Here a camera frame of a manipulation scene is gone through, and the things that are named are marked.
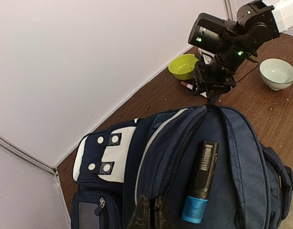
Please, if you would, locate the right aluminium corner post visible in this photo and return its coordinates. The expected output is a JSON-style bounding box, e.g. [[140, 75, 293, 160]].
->
[[223, 0, 237, 21]]

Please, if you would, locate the lime green bowl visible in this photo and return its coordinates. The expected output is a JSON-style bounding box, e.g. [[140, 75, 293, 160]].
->
[[168, 54, 199, 81]]

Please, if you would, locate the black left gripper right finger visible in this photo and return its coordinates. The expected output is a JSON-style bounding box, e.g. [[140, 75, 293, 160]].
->
[[154, 196, 177, 229]]

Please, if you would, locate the navy blue student backpack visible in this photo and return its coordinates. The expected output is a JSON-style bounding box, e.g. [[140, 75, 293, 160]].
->
[[71, 105, 293, 229]]

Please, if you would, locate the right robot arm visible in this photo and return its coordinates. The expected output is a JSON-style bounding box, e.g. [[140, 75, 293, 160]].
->
[[188, 0, 293, 97]]

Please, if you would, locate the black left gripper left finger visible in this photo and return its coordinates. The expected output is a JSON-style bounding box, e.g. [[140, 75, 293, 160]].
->
[[127, 195, 151, 229]]

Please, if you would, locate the white red marker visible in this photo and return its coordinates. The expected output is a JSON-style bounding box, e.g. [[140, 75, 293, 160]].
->
[[180, 81, 207, 98]]

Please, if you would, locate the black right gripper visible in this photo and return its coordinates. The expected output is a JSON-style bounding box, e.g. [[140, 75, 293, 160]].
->
[[193, 61, 236, 95]]

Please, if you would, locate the aluminium corner post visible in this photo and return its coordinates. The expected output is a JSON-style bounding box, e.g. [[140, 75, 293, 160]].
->
[[223, 0, 237, 21], [0, 135, 58, 177]]

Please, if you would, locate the black blue highlighter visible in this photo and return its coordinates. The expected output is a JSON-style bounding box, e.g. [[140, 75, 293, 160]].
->
[[181, 141, 219, 224]]

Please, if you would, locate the left aluminium corner post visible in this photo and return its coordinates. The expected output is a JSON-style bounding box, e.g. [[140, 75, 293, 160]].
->
[[0, 135, 58, 177]]

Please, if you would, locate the pale blue ceramic bowl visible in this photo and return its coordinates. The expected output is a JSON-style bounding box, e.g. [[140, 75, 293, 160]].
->
[[259, 58, 293, 91]]

